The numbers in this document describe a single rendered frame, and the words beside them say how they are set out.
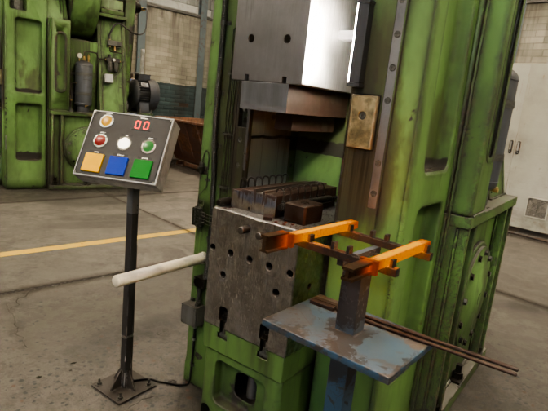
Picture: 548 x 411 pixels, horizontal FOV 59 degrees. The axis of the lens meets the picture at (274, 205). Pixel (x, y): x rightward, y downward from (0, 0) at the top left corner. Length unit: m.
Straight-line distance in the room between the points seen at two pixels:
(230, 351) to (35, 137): 4.94
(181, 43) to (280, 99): 9.46
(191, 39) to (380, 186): 9.78
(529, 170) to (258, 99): 5.33
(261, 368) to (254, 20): 1.19
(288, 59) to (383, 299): 0.85
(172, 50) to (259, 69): 9.25
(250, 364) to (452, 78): 1.26
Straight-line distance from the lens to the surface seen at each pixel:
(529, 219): 6.75
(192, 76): 11.18
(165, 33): 10.84
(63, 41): 6.33
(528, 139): 6.71
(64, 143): 6.39
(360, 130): 1.61
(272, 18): 1.69
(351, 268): 1.05
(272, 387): 1.79
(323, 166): 2.09
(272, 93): 1.65
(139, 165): 1.88
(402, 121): 1.58
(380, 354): 1.33
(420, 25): 1.60
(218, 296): 1.82
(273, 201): 1.65
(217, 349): 1.90
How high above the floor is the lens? 1.30
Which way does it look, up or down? 12 degrees down
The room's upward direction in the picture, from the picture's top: 6 degrees clockwise
